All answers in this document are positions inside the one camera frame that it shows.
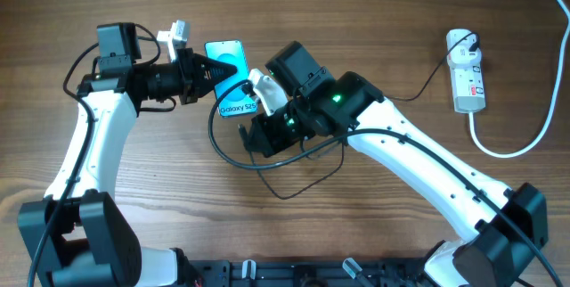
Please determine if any Galaxy smartphone with teal screen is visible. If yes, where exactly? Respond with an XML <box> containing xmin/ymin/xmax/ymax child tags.
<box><xmin>205</xmin><ymin>40</ymin><xmax>257</xmax><ymax>118</ymax></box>

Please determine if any black USB charging cable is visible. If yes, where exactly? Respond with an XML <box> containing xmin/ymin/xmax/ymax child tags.
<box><xmin>236</xmin><ymin>30</ymin><xmax>482</xmax><ymax>201</ymax></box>

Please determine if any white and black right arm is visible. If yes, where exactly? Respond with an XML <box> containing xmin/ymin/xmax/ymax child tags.
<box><xmin>241</xmin><ymin>42</ymin><xmax>548</xmax><ymax>286</ymax></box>

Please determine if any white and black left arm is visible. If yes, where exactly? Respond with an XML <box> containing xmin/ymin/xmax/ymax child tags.
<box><xmin>17</xmin><ymin>22</ymin><xmax>236</xmax><ymax>286</ymax></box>

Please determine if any white power strip socket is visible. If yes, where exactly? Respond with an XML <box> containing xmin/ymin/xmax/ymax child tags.
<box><xmin>446</xmin><ymin>29</ymin><xmax>486</xmax><ymax>114</ymax></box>

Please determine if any white USB charger adapter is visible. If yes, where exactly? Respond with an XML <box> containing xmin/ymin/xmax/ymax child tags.
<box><xmin>447</xmin><ymin>41</ymin><xmax>482</xmax><ymax>69</ymax></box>

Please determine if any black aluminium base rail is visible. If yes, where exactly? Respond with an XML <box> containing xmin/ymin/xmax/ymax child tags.
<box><xmin>178</xmin><ymin>258</ymin><xmax>435</xmax><ymax>287</ymax></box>

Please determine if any white power strip cord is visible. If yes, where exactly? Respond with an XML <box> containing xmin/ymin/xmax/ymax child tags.
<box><xmin>467</xmin><ymin>0</ymin><xmax>570</xmax><ymax>160</ymax></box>

